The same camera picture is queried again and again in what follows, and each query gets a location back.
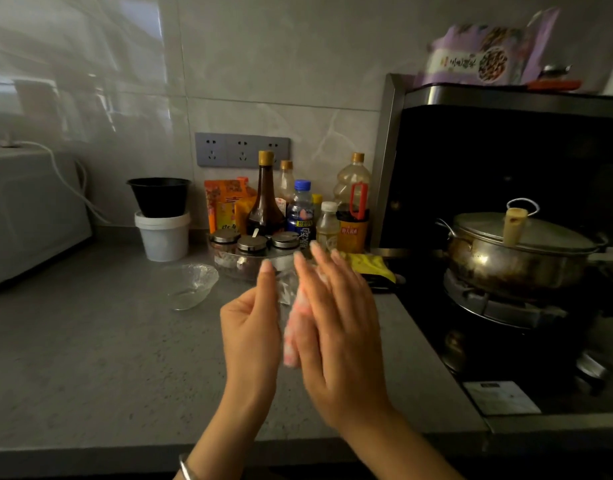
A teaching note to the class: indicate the clear glass bowl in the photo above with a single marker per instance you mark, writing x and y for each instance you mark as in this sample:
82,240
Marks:
189,287

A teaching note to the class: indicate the orange seasoning packet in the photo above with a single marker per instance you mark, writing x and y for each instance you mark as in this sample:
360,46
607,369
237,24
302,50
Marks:
224,202

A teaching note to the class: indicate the stainless steel pot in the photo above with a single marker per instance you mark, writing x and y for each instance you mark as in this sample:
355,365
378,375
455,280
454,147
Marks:
506,267

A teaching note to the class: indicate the white sticker label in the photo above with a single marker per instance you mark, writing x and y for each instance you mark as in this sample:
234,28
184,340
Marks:
501,397

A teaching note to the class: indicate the purple food bag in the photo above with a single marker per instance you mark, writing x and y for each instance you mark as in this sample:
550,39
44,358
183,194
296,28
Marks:
486,52

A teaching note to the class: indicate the white plastic tub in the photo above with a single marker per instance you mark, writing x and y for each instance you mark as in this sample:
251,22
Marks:
162,237

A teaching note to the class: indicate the person's left hand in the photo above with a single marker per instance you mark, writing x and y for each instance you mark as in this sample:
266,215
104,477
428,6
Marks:
249,334

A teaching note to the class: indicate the blue cap drink bottle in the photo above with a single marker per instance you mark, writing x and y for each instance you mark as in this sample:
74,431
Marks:
300,214

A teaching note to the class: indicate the person's right little finger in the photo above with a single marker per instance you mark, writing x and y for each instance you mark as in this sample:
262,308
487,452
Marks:
362,302

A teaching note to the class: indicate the slim clear bottle yellow cap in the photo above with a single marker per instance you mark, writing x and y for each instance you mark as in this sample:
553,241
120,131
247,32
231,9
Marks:
286,182

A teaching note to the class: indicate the dark sauce bottle yellow cap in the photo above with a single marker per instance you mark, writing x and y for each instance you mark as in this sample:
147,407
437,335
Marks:
265,209

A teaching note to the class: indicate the person's right middle finger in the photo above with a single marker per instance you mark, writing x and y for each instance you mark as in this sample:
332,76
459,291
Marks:
326,274

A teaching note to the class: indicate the small yellow cap bottle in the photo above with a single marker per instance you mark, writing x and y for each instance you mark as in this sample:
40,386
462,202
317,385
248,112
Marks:
317,204

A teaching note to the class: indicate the person's right forearm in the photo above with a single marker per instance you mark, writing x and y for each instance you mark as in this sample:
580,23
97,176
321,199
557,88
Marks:
401,449

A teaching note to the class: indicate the grey wall socket strip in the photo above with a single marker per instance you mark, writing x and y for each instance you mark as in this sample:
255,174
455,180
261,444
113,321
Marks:
241,150

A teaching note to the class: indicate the glass spice jar metal lid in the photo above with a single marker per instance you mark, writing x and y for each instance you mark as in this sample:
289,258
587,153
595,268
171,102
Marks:
251,247
224,242
285,244

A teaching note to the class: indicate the orange flat item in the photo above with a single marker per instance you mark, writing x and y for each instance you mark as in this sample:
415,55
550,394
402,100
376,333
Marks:
554,85

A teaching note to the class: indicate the stove control knob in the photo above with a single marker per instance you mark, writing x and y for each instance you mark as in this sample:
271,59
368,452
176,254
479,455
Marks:
592,369

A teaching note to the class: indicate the person's left forearm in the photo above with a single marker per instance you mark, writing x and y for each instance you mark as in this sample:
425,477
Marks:
221,434

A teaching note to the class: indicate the small bottle white cap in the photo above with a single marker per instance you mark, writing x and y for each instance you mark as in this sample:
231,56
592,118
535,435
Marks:
328,227

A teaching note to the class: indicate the pink and white plastic packet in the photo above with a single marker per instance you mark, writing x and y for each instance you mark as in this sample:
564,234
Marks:
292,334

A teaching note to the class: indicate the gas burner grate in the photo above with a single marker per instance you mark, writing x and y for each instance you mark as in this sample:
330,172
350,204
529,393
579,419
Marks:
491,307

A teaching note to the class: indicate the person's right hand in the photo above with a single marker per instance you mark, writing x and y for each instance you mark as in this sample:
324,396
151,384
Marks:
344,354

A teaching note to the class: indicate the person's left fingers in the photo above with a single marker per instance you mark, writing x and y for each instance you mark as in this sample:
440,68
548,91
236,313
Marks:
259,294

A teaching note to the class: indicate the yellow packet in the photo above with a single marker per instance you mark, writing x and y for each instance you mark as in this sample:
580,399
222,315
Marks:
374,267

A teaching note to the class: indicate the black integrated gas stove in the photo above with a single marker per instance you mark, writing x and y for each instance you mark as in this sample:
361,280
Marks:
486,159

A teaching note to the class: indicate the clear spice jar tray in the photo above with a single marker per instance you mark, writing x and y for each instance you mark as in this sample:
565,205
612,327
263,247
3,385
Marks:
231,272

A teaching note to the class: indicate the white microwave oven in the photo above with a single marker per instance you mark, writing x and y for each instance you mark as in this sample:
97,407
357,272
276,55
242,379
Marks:
31,214

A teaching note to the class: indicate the small metal utensil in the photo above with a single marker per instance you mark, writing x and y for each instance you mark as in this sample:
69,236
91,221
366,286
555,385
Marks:
555,70

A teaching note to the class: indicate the black plastic bowl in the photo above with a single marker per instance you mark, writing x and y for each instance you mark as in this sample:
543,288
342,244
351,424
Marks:
159,197

